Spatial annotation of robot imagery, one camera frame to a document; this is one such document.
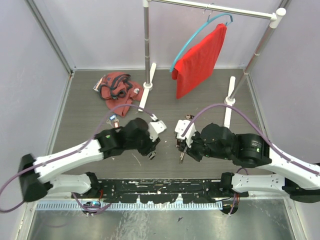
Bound metal keyring with keys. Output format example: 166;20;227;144
176;141;188;164

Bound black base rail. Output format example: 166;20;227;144
94;178;226;204

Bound red cloth on hanger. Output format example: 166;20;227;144
171;23;227;99

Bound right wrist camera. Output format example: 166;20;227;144
174;119;197;146

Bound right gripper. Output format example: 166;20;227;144
178;130;232;162

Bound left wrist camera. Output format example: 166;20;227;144
148;114;167;142

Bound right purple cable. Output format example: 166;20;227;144
182;103;320;176

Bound brown tag key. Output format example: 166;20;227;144
185;114;195;120

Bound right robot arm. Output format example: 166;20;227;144
174;120;320;203

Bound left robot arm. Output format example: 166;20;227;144
18;117;167;203

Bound white metal clothes rack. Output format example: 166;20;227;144
137;0;287;128

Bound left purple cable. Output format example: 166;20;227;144
0;104;158;213

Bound purple cable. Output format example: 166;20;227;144
0;104;158;213
182;103;320;176

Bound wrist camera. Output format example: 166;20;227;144
148;114;167;142
174;119;197;146

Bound crumpled maroon shirt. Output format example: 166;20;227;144
93;71;144;117

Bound teal clothes hanger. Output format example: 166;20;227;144
169;11;233;73

